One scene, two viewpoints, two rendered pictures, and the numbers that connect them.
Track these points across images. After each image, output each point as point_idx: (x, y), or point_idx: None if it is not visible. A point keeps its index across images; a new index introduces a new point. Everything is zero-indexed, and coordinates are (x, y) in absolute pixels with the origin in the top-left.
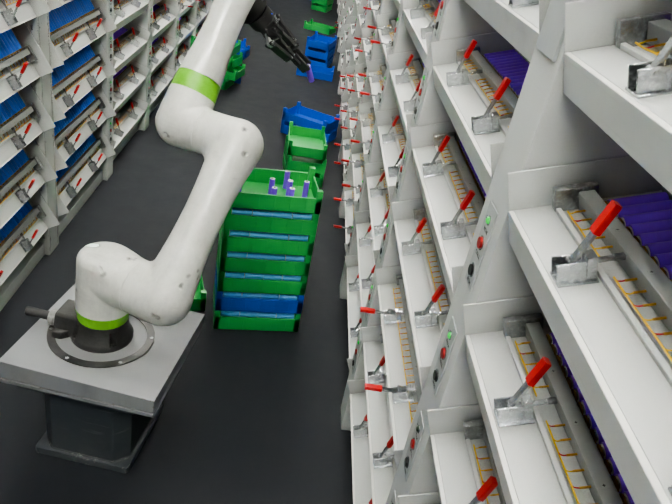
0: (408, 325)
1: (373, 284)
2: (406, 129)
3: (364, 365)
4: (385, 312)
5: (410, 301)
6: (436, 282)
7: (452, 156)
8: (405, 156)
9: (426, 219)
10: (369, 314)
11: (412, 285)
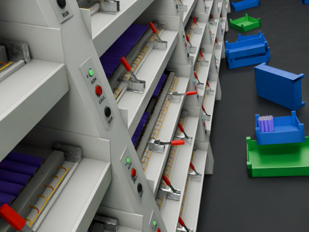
0: (151, 126)
1: (152, 219)
2: (53, 74)
3: (179, 214)
4: (163, 143)
5: (161, 59)
6: (139, 57)
7: (79, 7)
8: (91, 69)
9: (120, 58)
10: (163, 224)
11: (154, 66)
